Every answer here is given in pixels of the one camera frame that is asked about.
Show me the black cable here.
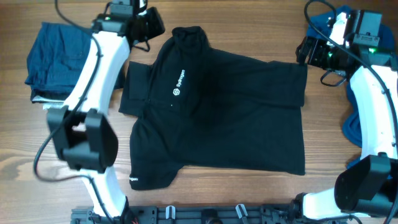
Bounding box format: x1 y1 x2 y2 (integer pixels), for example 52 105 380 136
32 0 150 224
303 0 398 224

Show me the folded white garment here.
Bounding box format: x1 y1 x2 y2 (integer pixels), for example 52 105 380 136
43 102 63 110

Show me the black polo shirt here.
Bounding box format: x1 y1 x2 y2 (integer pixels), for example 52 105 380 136
119 27 307 190

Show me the blue polo shirt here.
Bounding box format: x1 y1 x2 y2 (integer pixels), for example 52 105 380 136
305 4 398 170

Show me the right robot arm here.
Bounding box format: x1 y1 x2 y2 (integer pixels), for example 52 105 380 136
295 37 397 223

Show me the folded black garment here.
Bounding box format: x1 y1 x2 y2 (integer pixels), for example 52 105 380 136
30 70 125 103

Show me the right white rail clip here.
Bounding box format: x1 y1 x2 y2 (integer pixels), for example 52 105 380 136
235 203 249 224

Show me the white rail clip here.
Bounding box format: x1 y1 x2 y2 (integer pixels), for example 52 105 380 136
165 205 176 220
235 203 249 224

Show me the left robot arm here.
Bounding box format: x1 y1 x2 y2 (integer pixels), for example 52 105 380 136
47 3 165 223

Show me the left black cable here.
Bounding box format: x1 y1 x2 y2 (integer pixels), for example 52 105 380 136
32 0 150 224

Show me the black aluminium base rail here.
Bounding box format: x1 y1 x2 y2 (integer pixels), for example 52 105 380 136
71 204 349 224

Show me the folded dark blue garment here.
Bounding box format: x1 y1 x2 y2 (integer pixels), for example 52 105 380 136
25 22 91 98

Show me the right black cable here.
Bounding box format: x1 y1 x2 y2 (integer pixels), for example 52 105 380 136
303 0 398 224

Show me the left white rail clip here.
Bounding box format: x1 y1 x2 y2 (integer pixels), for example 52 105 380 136
165 205 176 220

